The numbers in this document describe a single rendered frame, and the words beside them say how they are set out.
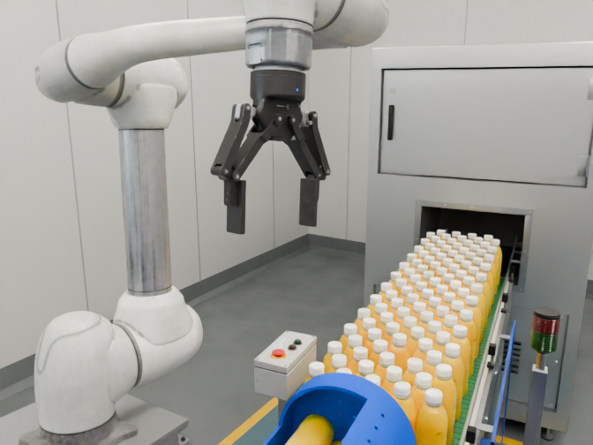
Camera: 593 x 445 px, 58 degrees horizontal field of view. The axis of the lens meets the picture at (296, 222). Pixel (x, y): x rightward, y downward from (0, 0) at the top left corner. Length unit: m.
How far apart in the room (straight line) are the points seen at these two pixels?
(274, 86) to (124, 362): 0.74
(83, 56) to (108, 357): 0.59
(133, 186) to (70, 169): 2.58
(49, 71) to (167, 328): 0.59
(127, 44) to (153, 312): 0.59
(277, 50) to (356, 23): 0.17
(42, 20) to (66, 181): 0.98
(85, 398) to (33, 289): 2.61
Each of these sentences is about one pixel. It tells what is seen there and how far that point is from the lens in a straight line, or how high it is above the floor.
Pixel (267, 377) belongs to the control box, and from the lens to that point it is 1.50.
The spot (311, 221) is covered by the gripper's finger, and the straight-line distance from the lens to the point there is 0.79.
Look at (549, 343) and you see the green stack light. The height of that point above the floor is 1.19.
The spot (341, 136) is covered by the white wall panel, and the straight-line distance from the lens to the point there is 5.87.
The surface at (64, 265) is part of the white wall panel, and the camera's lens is 3.88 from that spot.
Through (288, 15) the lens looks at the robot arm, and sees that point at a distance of 0.72.
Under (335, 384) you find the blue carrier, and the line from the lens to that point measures 1.13.
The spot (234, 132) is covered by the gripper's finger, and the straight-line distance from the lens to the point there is 0.69.
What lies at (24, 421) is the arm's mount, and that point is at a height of 1.07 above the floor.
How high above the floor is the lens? 1.81
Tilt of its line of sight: 14 degrees down
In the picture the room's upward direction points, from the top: straight up
